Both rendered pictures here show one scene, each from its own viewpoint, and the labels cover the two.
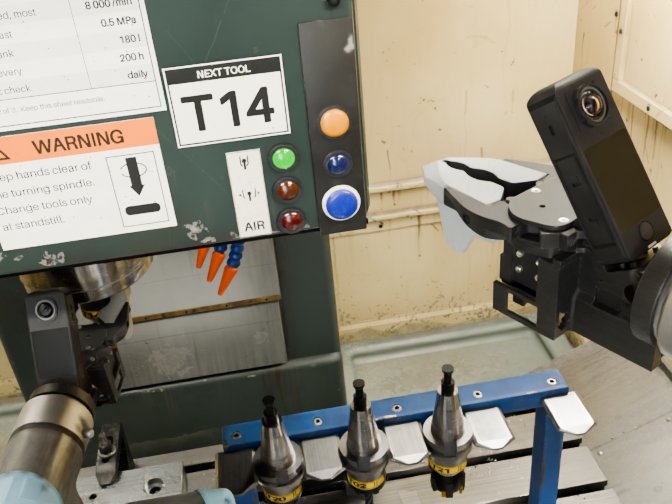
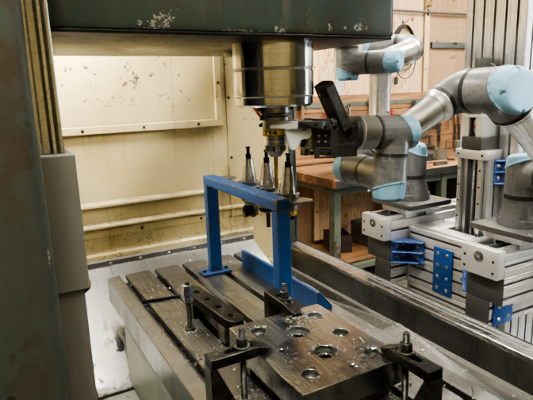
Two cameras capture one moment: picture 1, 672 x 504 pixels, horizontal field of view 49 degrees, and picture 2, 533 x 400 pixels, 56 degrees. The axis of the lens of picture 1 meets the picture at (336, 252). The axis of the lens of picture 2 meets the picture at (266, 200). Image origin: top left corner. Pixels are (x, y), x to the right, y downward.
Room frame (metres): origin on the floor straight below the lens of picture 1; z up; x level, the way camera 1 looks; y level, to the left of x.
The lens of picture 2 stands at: (1.21, 1.25, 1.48)
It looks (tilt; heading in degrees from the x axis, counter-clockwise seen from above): 12 degrees down; 247
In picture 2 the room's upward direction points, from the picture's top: 2 degrees counter-clockwise
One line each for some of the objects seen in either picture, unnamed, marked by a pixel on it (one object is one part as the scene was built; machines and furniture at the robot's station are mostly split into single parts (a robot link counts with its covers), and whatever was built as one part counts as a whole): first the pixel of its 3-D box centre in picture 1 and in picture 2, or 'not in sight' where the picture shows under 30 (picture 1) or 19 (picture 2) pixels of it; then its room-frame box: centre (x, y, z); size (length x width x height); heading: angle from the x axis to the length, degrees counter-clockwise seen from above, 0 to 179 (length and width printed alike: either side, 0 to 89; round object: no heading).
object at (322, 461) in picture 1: (322, 458); not in sight; (0.67, 0.04, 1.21); 0.07 x 0.05 x 0.01; 6
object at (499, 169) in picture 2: not in sight; (481, 169); (-0.24, -0.14, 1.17); 0.22 x 0.04 x 0.09; 96
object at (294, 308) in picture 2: not in sight; (283, 312); (0.75, 0.25, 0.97); 0.13 x 0.03 x 0.15; 96
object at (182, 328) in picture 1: (158, 276); (56, 290); (1.23, 0.35, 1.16); 0.48 x 0.05 x 0.51; 96
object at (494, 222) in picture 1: (501, 211); not in sight; (0.43, -0.11, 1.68); 0.09 x 0.05 x 0.02; 36
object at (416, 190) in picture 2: not in sight; (411, 186); (-0.11, -0.37, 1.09); 0.15 x 0.15 x 0.10
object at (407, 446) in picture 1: (406, 443); not in sight; (0.68, -0.07, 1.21); 0.07 x 0.05 x 0.01; 6
